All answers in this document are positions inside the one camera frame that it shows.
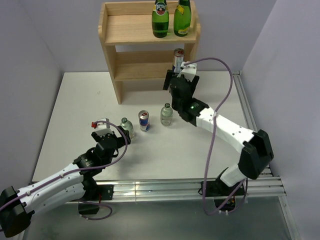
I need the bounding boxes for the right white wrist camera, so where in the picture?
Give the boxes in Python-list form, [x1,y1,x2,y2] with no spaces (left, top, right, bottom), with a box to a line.
[177,61,197,82]

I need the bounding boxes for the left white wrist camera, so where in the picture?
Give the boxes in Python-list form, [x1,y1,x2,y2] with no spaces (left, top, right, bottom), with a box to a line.
[91,118,112,137]

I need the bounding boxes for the green bottle yellow label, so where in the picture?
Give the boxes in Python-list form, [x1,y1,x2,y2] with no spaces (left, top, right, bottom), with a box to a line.
[173,0,192,37]

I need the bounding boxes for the clear bottle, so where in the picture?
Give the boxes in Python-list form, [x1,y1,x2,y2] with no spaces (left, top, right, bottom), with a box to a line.
[120,117,135,140]
[160,103,173,127]

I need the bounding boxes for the green bottle red label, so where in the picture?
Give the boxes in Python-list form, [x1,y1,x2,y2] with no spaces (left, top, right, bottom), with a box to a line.
[151,0,169,38]

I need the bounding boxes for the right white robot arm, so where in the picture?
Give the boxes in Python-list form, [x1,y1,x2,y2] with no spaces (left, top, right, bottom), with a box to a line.
[163,70,274,196]

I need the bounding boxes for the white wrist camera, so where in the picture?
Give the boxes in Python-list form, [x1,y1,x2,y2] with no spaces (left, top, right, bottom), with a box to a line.
[177,61,197,82]
[91,118,112,137]

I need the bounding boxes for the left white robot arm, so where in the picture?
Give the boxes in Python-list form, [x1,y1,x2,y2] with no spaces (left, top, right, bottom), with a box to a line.
[0,120,131,238]

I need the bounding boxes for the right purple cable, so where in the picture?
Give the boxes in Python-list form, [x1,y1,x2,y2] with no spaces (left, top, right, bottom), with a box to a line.
[181,57,249,216]

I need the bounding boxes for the aluminium frame rail front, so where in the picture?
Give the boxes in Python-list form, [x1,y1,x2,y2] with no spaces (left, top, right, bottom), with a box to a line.
[27,176,287,203]

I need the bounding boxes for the aluminium frame rail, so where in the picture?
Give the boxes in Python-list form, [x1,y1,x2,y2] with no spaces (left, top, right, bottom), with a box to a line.
[233,74,274,179]
[27,176,287,203]

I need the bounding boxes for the silver Red Bull can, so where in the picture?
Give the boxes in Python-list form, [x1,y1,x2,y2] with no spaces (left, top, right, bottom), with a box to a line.
[172,48,185,73]

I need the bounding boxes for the aluminium frame rail right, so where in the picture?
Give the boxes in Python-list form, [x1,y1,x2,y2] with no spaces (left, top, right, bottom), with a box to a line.
[233,74,274,179]

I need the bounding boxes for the wooden two-tier shelf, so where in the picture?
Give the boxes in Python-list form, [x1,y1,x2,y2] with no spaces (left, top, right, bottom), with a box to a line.
[98,0,201,104]

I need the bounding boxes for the blue Red Bull can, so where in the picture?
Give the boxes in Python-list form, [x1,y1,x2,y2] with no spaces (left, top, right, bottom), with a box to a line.
[138,110,150,132]

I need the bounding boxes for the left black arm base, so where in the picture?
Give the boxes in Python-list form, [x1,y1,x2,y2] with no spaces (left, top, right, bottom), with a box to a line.
[78,184,114,216]

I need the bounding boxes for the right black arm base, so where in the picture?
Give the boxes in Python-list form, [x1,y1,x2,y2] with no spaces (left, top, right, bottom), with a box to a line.
[205,179,248,215]

